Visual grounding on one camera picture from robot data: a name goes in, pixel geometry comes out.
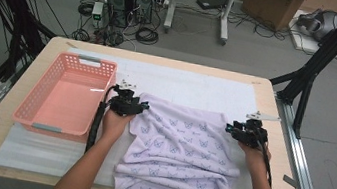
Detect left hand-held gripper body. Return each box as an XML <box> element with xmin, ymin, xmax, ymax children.
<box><xmin>107</xmin><ymin>79</ymin><xmax>146</xmax><ymax>120</ymax></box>

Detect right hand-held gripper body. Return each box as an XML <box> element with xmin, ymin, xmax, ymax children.
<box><xmin>233</xmin><ymin>108</ymin><xmax>283</xmax><ymax>153</ymax></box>

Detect lilac printed towel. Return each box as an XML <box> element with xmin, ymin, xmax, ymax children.
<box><xmin>111</xmin><ymin>89</ymin><xmax>251</xmax><ymax>189</ymax></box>

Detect pink plastic basket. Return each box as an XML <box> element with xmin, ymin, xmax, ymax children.
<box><xmin>8</xmin><ymin>45</ymin><xmax>119</xmax><ymax>148</ymax></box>

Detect person's left hand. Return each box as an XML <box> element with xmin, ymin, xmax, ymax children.
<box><xmin>98</xmin><ymin>108</ymin><xmax>136</xmax><ymax>149</ymax></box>

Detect person's right hand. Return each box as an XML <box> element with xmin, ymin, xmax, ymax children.
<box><xmin>234</xmin><ymin>140</ymin><xmax>274</xmax><ymax>178</ymax></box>

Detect white grid mat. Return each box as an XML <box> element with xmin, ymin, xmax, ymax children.
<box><xmin>0</xmin><ymin>37</ymin><xmax>276</xmax><ymax>189</ymax></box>

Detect white power box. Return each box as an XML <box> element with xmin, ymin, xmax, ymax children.
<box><xmin>89</xmin><ymin>0</ymin><xmax>105</xmax><ymax>28</ymax></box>

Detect white metal stand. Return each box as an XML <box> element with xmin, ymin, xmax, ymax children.
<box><xmin>161</xmin><ymin>0</ymin><xmax>238</xmax><ymax>47</ymax></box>

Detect white foam board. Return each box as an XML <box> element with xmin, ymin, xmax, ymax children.
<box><xmin>284</xmin><ymin>8</ymin><xmax>337</xmax><ymax>60</ymax></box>

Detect brown cardboard box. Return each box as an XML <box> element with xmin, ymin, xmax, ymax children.
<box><xmin>238</xmin><ymin>0</ymin><xmax>306</xmax><ymax>35</ymax></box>

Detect flat black device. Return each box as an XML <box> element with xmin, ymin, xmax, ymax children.
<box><xmin>194</xmin><ymin>0</ymin><xmax>230</xmax><ymax>14</ymax></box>

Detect grey rounded device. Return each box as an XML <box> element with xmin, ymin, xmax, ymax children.
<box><xmin>294</xmin><ymin>5</ymin><xmax>337</xmax><ymax>45</ymax></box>

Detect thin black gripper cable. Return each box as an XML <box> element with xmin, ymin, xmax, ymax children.
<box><xmin>252</xmin><ymin>128</ymin><xmax>281</xmax><ymax>189</ymax></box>

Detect thick black sleeved cable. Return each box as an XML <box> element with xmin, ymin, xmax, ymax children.
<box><xmin>84</xmin><ymin>82</ymin><xmax>119</xmax><ymax>157</ymax></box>

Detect grey metal bracket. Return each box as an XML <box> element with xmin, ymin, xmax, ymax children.
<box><xmin>281</xmin><ymin>173</ymin><xmax>309</xmax><ymax>189</ymax></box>

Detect coiled black cable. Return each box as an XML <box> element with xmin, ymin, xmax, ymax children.
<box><xmin>76</xmin><ymin>0</ymin><xmax>95</xmax><ymax>18</ymax></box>
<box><xmin>134</xmin><ymin>25</ymin><xmax>161</xmax><ymax>47</ymax></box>

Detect black floor cable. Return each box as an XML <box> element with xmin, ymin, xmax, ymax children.
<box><xmin>225</xmin><ymin>11</ymin><xmax>292</xmax><ymax>43</ymax></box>

